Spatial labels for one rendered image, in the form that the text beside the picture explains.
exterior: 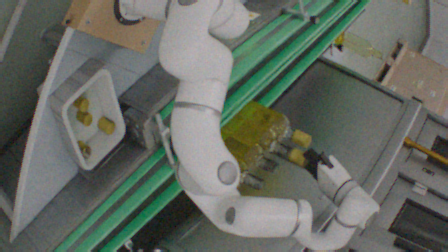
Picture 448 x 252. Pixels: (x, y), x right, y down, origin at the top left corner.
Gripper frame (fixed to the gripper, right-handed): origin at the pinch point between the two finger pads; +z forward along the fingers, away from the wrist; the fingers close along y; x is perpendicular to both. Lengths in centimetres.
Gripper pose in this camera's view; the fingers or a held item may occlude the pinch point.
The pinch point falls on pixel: (311, 161)
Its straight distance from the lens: 136.9
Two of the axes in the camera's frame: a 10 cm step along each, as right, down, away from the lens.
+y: -1.9, -7.2, -6.6
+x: -8.3, 4.8, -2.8
